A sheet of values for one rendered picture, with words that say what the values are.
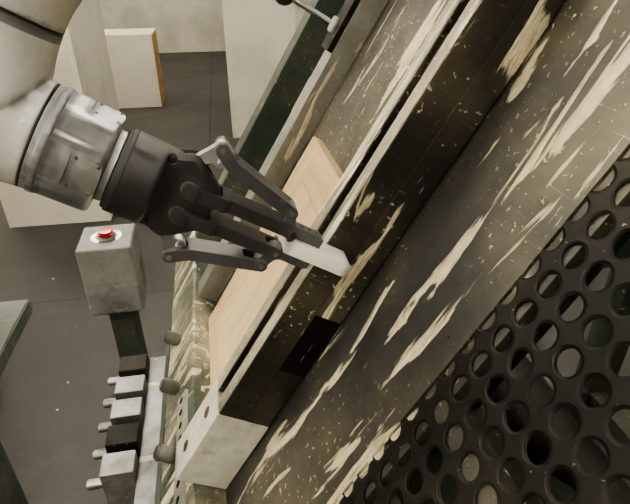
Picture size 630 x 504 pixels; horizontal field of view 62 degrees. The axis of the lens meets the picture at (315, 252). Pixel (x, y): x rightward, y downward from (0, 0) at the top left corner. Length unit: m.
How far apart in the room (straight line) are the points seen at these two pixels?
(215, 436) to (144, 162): 0.38
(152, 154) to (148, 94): 5.56
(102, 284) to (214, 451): 0.68
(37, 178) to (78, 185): 0.03
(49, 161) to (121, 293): 0.89
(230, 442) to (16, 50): 0.49
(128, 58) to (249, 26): 1.72
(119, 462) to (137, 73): 5.23
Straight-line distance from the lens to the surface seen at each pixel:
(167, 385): 0.95
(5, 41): 0.44
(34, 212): 3.64
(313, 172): 0.81
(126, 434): 1.04
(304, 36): 1.16
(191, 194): 0.46
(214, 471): 0.75
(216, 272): 1.06
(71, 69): 3.28
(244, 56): 4.69
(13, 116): 0.44
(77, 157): 0.44
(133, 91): 6.03
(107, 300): 1.33
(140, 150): 0.45
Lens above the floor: 1.52
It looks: 31 degrees down
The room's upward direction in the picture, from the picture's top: straight up
